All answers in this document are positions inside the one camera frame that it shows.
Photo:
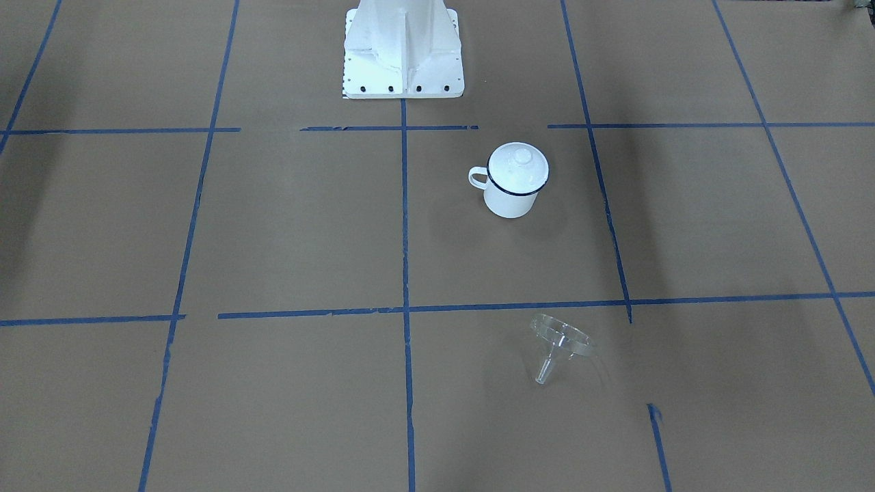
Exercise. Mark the white enamel cup lid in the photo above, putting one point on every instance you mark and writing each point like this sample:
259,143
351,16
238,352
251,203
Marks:
518,168

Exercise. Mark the white enamel cup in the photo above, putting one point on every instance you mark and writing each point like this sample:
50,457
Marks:
500,203

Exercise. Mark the clear glass funnel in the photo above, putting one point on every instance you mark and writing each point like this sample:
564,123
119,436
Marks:
562,342

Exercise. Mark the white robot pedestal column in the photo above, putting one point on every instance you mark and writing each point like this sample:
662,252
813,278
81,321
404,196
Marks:
402,49

